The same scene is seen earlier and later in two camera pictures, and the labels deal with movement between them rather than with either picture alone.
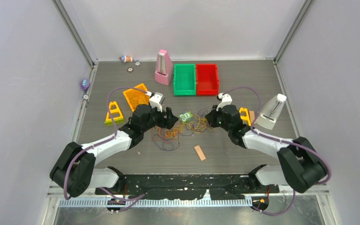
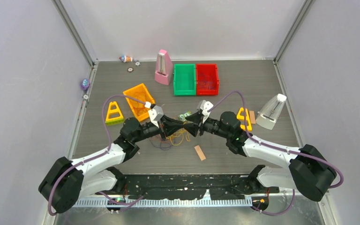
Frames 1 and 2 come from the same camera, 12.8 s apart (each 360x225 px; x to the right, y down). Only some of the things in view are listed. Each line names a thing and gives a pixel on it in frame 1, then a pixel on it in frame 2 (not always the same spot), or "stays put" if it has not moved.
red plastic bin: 207,79 stays put
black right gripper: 211,117 → 192,128
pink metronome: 164,72 stays put
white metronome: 270,112 stays put
